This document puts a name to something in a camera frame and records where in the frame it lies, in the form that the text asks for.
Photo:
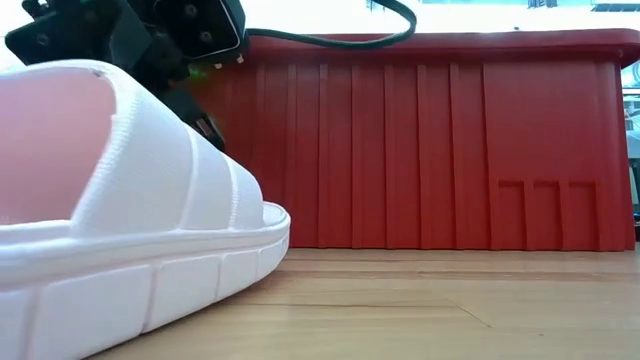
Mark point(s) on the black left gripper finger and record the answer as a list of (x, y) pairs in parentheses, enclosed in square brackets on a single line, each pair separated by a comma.
[(197, 117)]

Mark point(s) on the pink slide sandal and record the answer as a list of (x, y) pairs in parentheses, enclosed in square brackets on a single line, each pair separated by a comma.
[(150, 175)]

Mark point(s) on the red plastic bin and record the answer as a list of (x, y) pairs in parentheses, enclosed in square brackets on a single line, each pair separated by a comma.
[(400, 150)]

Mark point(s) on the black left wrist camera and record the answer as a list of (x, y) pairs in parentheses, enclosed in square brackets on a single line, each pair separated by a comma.
[(200, 25)]

